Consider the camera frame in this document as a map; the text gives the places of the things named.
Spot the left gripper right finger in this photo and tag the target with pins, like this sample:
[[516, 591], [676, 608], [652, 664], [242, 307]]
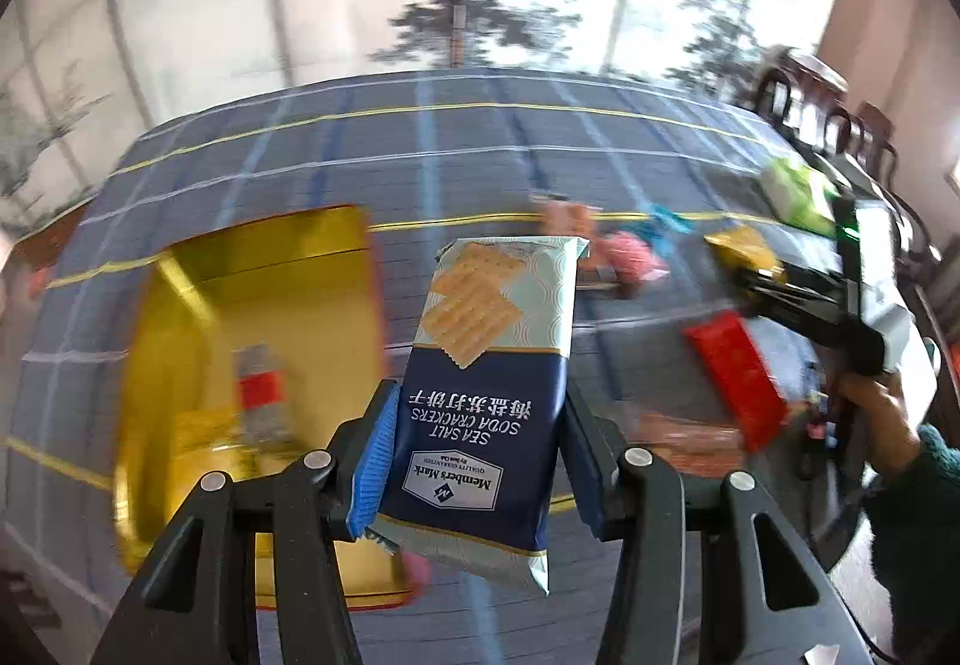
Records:
[[764, 597]]

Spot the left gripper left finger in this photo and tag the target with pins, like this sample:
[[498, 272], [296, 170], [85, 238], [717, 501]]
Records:
[[192, 600]]

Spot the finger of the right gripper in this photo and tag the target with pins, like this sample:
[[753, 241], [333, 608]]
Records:
[[762, 303], [748, 279]]

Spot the yellow snack bag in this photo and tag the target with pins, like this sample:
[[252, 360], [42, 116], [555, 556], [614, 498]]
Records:
[[743, 248]]

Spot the red snack packet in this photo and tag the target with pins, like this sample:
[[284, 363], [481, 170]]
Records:
[[734, 365]]

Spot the clear orange snack bag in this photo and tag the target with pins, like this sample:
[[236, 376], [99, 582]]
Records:
[[694, 448]]

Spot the grey stick pack red band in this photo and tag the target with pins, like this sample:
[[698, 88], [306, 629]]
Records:
[[261, 388]]

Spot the blue soda cracker pack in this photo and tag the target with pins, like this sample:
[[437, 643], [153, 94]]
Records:
[[483, 391]]

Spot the teal sleeve forearm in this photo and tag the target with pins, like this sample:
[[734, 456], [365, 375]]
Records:
[[914, 519]]

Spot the clear bag orange snacks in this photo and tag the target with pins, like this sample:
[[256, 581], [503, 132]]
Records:
[[559, 216]]

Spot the person right hand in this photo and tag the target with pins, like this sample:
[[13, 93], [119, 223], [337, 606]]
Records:
[[893, 444]]

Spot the teal small wrapper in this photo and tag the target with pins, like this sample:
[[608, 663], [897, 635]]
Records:
[[665, 221]]

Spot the green tissue pack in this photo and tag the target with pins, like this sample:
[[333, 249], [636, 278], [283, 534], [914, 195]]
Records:
[[800, 196]]

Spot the pink patterned small packet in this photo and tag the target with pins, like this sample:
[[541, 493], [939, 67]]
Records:
[[631, 260]]

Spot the dark wooden chair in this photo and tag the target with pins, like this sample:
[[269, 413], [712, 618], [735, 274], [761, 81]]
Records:
[[804, 102]]

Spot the red gold toffee tin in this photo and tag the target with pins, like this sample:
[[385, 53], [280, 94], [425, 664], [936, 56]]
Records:
[[303, 283]]

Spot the plaid blue grey tablecloth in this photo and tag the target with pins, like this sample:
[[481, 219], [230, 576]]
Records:
[[432, 157]]

